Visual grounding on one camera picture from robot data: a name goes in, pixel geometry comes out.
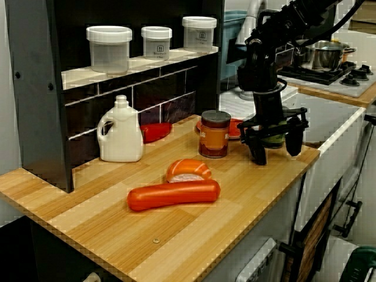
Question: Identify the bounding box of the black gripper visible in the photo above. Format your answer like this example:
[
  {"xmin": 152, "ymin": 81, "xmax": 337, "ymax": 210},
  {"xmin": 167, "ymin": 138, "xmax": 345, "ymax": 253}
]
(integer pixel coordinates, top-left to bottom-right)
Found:
[{"xmin": 237, "ymin": 88, "xmax": 310, "ymax": 166}]

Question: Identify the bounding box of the green peas can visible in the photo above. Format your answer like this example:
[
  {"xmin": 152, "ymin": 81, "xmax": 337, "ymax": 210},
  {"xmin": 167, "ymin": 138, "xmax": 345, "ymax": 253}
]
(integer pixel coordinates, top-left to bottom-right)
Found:
[{"xmin": 260, "ymin": 122, "xmax": 287, "ymax": 150}]

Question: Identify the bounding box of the white sink unit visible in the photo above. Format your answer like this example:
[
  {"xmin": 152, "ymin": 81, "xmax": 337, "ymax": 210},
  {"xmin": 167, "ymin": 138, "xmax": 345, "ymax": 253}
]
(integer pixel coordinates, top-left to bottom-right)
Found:
[{"xmin": 219, "ymin": 85, "xmax": 376, "ymax": 247}]

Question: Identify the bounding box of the orange red plate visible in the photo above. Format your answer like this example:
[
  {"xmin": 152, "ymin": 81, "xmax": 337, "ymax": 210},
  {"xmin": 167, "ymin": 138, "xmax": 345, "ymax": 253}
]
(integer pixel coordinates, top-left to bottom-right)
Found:
[{"xmin": 196, "ymin": 118, "xmax": 248, "ymax": 141}]

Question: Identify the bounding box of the brown beans can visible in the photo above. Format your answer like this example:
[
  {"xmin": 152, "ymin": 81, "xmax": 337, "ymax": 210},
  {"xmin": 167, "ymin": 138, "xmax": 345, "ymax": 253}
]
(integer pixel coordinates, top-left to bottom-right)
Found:
[{"xmin": 198, "ymin": 110, "xmax": 232, "ymax": 159}]

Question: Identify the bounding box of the white toy stove top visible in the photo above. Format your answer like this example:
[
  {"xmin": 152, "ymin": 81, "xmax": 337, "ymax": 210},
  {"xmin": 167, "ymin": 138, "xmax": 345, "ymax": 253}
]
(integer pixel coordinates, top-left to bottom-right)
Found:
[{"xmin": 277, "ymin": 63, "xmax": 376, "ymax": 98}]

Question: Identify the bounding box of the salmon sushi toy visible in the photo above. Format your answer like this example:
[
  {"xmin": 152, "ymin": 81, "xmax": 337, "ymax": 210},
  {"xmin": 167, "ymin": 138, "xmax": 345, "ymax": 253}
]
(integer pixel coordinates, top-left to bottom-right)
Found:
[{"xmin": 166, "ymin": 158, "xmax": 212, "ymax": 184}]

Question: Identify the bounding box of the grey stove knob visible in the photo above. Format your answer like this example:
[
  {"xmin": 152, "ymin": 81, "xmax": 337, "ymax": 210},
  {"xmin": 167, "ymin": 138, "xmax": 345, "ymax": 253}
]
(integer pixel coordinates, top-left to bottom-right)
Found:
[
  {"xmin": 340, "ymin": 73, "xmax": 361, "ymax": 87},
  {"xmin": 353, "ymin": 64, "xmax": 370, "ymax": 80}
]

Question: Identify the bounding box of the steel cooking pot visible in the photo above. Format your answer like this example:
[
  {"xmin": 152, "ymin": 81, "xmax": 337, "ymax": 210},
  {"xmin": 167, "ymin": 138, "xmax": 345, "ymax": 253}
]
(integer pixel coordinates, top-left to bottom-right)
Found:
[{"xmin": 294, "ymin": 40, "xmax": 357, "ymax": 72}]

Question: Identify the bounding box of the orange toy sausage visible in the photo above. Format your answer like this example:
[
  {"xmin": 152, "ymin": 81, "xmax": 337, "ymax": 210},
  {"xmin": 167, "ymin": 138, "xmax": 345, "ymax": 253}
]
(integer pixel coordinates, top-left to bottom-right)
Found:
[{"xmin": 126, "ymin": 179, "xmax": 221, "ymax": 212}]

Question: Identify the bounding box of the red toy pepper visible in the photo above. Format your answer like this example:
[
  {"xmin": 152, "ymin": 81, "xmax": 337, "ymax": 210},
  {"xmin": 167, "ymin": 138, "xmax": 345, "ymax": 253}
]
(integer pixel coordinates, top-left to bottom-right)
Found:
[{"xmin": 140, "ymin": 122, "xmax": 173, "ymax": 144}]

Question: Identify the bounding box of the grey dispenser panel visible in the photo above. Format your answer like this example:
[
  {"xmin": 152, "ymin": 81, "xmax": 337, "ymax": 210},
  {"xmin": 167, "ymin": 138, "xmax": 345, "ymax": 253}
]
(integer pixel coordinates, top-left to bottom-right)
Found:
[{"xmin": 234, "ymin": 237, "xmax": 278, "ymax": 282}]

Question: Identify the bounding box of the white lidded plastic jar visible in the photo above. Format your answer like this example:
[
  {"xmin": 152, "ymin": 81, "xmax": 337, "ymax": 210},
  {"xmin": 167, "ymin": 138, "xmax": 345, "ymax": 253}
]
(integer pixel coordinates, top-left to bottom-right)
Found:
[
  {"xmin": 140, "ymin": 26, "xmax": 173, "ymax": 60},
  {"xmin": 86, "ymin": 25, "xmax": 133, "ymax": 74},
  {"xmin": 182, "ymin": 16, "xmax": 217, "ymax": 49}
]

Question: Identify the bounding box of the dark green plastic object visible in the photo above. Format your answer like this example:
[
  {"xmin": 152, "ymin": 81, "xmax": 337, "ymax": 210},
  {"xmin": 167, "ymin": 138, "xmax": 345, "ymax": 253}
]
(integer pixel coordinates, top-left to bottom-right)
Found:
[{"xmin": 348, "ymin": 246, "xmax": 376, "ymax": 282}]

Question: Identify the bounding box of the white detergent bottle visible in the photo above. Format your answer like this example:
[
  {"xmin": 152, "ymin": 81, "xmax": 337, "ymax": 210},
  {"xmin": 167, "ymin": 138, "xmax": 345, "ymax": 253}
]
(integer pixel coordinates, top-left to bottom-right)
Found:
[{"xmin": 96, "ymin": 94, "xmax": 145, "ymax": 162}]

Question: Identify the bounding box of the dark grey shelf hutch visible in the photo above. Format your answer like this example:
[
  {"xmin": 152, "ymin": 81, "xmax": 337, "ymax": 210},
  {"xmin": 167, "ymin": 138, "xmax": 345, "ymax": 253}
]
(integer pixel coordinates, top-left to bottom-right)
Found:
[{"xmin": 5, "ymin": 0, "xmax": 226, "ymax": 194}]

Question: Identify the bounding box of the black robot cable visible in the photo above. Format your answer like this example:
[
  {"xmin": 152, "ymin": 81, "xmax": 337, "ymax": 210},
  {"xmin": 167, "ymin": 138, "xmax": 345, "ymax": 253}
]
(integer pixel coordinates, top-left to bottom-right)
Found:
[{"xmin": 331, "ymin": 0, "xmax": 365, "ymax": 33}]

